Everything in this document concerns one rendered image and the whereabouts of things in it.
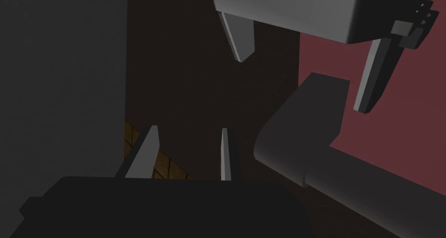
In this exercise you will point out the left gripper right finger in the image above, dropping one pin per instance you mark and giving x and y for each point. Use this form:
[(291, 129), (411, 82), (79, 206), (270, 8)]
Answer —
[(228, 161)]

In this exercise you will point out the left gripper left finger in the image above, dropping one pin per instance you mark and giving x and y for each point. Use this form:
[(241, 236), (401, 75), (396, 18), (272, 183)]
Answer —
[(143, 158)]

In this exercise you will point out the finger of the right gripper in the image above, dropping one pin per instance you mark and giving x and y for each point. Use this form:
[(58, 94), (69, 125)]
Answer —
[(378, 74)]

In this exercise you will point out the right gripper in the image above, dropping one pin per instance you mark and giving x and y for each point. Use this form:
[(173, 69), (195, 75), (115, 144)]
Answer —
[(296, 11)]

